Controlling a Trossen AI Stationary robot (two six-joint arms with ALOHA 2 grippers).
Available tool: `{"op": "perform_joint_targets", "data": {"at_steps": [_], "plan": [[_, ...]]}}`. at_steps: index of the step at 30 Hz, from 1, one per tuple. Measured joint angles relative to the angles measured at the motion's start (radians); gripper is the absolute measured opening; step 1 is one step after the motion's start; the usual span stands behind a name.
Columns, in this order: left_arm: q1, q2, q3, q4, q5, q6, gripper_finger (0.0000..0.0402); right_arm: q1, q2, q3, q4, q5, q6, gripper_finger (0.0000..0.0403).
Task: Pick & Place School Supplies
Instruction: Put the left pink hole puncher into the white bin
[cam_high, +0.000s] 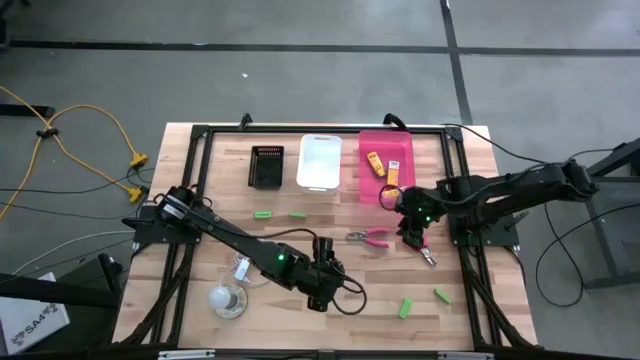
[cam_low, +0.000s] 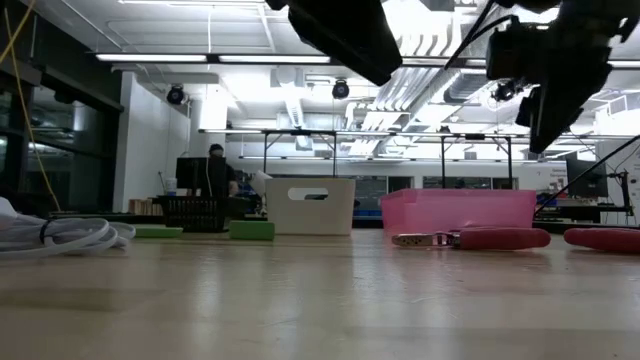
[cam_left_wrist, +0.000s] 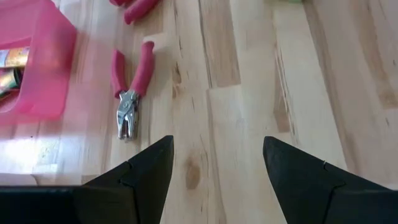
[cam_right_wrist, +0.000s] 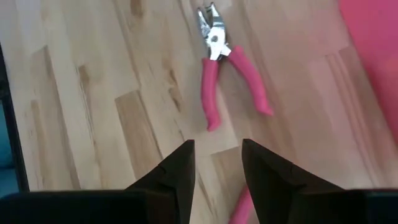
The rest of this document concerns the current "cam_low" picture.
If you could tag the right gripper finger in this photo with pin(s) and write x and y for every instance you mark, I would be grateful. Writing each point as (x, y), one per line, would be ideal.
(552, 120)
(525, 112)

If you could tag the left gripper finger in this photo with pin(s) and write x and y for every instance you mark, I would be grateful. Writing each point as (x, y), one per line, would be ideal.
(375, 60)

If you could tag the green eraser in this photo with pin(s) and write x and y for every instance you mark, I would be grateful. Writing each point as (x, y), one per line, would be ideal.
(252, 231)
(160, 232)

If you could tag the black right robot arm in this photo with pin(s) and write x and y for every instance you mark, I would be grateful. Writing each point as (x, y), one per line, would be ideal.
(590, 7)

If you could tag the black computer monitor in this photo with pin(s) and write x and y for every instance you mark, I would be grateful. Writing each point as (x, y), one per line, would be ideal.
(587, 177)
(195, 172)

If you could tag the blue box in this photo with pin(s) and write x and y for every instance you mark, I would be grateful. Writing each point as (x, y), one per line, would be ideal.
(547, 201)

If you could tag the dark desk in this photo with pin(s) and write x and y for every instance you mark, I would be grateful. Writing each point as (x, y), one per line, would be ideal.
(590, 211)

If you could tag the pink plastic bin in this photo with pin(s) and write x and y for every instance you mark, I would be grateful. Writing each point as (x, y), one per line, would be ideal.
(450, 212)

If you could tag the long ceiling light bar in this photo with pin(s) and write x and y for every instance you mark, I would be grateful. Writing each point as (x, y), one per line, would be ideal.
(200, 58)

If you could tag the white plastic bin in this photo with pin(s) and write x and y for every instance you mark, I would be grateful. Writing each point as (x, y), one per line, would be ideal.
(310, 215)

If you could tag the person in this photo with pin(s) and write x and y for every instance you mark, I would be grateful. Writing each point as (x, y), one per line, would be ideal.
(231, 180)

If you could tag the white cup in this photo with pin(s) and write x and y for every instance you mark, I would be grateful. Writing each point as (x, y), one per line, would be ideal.
(172, 186)

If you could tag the black mesh basket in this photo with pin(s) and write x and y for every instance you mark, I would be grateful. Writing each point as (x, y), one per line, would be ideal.
(192, 215)

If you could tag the row of wooden blocks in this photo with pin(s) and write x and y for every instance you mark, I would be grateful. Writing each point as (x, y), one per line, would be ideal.
(145, 206)

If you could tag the black metal rack frame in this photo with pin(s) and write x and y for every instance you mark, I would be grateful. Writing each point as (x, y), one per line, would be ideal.
(300, 132)
(475, 136)

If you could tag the silver ceiling duct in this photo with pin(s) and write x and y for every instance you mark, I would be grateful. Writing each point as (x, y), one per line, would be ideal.
(465, 87)

